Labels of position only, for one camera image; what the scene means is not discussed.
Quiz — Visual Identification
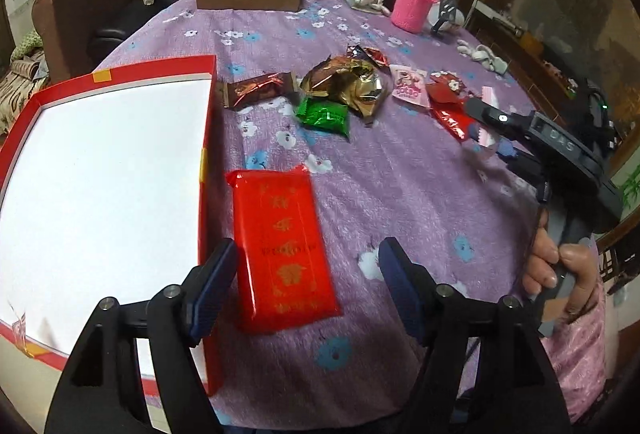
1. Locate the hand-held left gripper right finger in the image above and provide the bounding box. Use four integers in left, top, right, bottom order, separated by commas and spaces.
377, 236, 573, 434

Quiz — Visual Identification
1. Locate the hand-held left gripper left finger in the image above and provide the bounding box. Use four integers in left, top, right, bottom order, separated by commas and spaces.
45, 238, 238, 434

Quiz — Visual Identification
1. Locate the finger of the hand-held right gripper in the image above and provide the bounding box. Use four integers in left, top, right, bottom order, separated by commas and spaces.
496, 139, 552, 205
464, 98, 537, 141

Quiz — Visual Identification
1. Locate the plain red snack packet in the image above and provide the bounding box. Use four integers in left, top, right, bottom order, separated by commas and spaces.
431, 106, 496, 147

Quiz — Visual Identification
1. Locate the red white-patterned snack packet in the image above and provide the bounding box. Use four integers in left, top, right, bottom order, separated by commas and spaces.
425, 71, 474, 105

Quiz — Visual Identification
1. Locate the red gold-printed packet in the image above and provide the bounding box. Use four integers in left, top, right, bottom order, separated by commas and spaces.
226, 165, 344, 336

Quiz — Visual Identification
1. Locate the large red and white box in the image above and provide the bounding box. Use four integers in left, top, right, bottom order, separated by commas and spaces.
0, 55, 224, 397

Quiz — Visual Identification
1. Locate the green snack packet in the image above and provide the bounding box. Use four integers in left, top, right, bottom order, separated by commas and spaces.
295, 95, 351, 143

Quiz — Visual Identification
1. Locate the brown snack packet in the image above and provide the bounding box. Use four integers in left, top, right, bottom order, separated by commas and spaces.
222, 72, 300, 111

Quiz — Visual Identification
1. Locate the person's right forearm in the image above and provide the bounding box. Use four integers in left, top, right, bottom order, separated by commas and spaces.
545, 304, 610, 421

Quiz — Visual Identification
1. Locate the person's right hand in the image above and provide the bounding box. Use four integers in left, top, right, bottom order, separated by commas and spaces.
522, 213, 602, 330

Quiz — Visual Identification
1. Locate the black device with green light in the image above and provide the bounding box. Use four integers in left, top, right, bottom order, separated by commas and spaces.
574, 78, 617, 151

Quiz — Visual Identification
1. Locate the white crumpled cloth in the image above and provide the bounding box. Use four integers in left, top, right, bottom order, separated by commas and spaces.
457, 38, 509, 75

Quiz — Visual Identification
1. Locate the purple floral tablecloth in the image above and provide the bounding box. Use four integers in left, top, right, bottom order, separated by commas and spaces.
92, 0, 609, 428

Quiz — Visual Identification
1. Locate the pink snack packet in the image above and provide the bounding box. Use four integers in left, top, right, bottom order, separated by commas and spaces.
390, 65, 431, 107

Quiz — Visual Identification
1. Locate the black and white gadget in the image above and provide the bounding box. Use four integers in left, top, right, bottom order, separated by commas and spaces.
430, 0, 466, 35

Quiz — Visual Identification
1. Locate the small red gold candy packet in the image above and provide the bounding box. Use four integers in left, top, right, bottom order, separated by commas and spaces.
346, 44, 390, 71

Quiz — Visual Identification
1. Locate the crumpled gold snack packet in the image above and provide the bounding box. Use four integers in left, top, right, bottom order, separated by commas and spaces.
300, 55, 391, 123

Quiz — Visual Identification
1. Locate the printed blanket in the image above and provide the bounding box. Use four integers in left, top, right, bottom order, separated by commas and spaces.
0, 28, 51, 135

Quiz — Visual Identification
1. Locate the brown armchair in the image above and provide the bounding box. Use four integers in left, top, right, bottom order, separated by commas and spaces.
31, 0, 153, 85

